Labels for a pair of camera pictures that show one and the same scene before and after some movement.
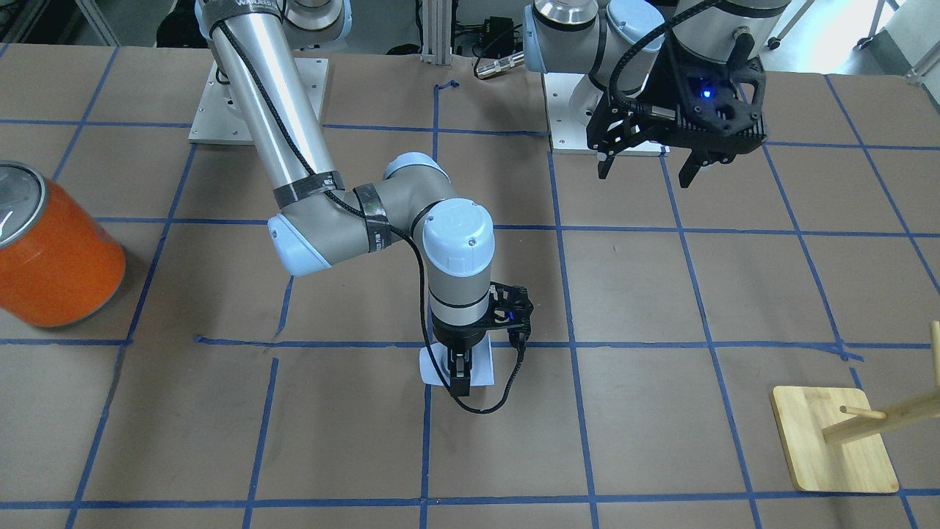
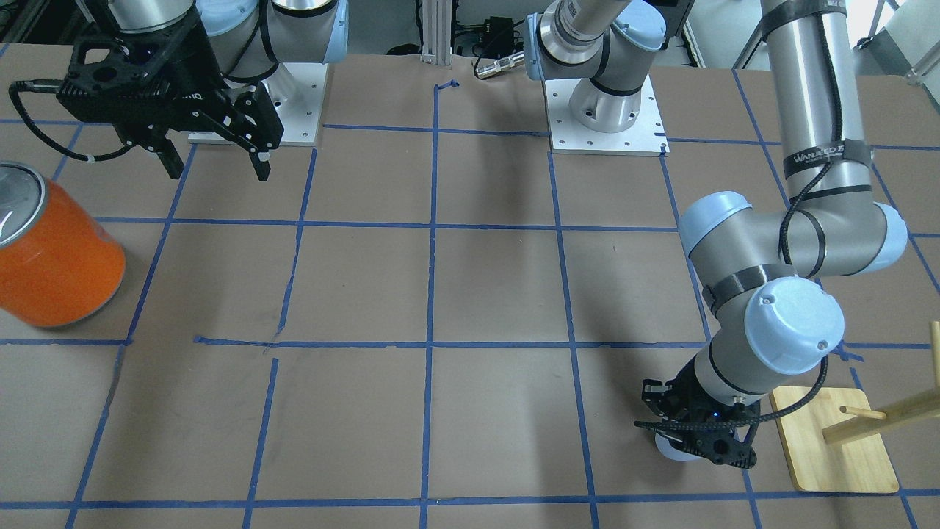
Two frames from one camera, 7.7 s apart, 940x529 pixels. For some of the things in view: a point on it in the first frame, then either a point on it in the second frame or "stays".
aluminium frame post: [436, 32] stays
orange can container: [58, 262] stays
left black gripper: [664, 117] -> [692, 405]
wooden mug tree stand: [835, 443] stays
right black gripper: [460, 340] -> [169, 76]
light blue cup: [482, 364] -> [667, 450]
